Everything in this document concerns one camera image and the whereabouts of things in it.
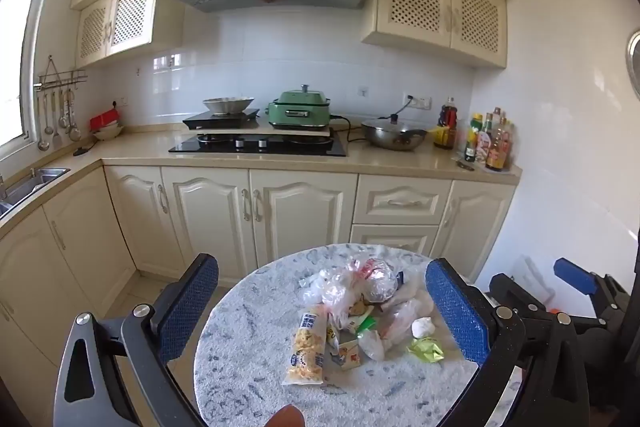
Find steel kitchen sink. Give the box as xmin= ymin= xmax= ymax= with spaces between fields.
xmin=0 ymin=167 xmax=71 ymax=220

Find crumpled foil wrapper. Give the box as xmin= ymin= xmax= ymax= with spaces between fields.
xmin=362 ymin=259 xmax=403 ymax=303

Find white paper bag black print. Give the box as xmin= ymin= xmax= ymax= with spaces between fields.
xmin=502 ymin=254 xmax=556 ymax=303

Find large dark oil bottle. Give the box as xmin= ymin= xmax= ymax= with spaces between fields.
xmin=432 ymin=97 xmax=458 ymax=151

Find small clear plastic bag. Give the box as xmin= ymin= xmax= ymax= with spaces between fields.
xmin=357 ymin=329 xmax=386 ymax=362

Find narrow cream lattice door cabinet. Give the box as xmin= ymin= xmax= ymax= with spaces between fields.
xmin=75 ymin=0 xmax=162 ymax=68

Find round silver wall plate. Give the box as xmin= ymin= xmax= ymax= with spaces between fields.
xmin=626 ymin=29 xmax=640 ymax=102

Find yellow-green crumpled wrapper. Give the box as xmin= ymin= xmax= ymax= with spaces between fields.
xmin=406 ymin=337 xmax=445 ymax=364

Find clear popcorn snack packet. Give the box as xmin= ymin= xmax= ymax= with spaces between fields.
xmin=282 ymin=307 xmax=328 ymax=387

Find steel wall utensil rack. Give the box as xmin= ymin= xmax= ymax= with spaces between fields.
xmin=34 ymin=55 xmax=88 ymax=90

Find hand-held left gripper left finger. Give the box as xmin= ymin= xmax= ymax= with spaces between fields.
xmin=54 ymin=253 xmax=219 ymax=427

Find steel kettle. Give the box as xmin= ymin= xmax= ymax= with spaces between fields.
xmin=361 ymin=114 xmax=428 ymax=152

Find kitchen window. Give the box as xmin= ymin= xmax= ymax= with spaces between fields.
xmin=0 ymin=0 xmax=51 ymax=148

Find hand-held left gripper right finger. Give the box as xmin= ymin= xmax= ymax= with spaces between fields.
xmin=425 ymin=258 xmax=592 ymax=427

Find row of sauce bottles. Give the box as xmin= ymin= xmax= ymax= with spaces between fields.
xmin=464 ymin=107 xmax=516 ymax=172

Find person's left hand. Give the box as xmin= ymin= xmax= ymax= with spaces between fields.
xmin=265 ymin=404 xmax=306 ymax=427

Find large clear plastic bag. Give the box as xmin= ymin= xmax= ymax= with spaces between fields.
xmin=385 ymin=267 xmax=436 ymax=339

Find clear red print plastic bag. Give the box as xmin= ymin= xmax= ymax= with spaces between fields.
xmin=320 ymin=257 xmax=381 ymax=328

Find green electric cooking pot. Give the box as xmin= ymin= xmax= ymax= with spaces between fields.
xmin=266 ymin=83 xmax=333 ymax=128

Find black induction cooker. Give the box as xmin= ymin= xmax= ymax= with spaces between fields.
xmin=182 ymin=108 xmax=261 ymax=131

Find beige kitchen countertop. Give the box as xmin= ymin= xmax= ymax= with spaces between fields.
xmin=0 ymin=124 xmax=522 ymax=238

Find cream lower kitchen cabinets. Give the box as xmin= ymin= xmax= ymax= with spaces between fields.
xmin=0 ymin=164 xmax=518 ymax=427

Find clear mesh plastic cover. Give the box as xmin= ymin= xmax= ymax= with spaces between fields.
xmin=300 ymin=269 xmax=341 ymax=305

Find black glass gas stove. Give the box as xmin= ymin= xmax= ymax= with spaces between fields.
xmin=168 ymin=132 xmax=347 ymax=158

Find red container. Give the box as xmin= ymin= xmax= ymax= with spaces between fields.
xmin=90 ymin=111 xmax=121 ymax=131

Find steel basin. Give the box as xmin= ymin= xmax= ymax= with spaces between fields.
xmin=202 ymin=97 xmax=256 ymax=116

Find cream cabinet drawer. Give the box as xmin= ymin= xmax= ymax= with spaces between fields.
xmin=356 ymin=174 xmax=453 ymax=225
xmin=350 ymin=224 xmax=441 ymax=258

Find wide cream lattice door cabinet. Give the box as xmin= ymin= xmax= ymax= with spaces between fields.
xmin=361 ymin=0 xmax=508 ymax=68

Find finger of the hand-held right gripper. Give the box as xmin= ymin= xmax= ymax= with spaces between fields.
xmin=555 ymin=258 xmax=631 ymax=313
xmin=487 ymin=274 xmax=556 ymax=315

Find small cartoon print packet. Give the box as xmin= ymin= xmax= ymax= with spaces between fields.
xmin=327 ymin=337 xmax=362 ymax=370

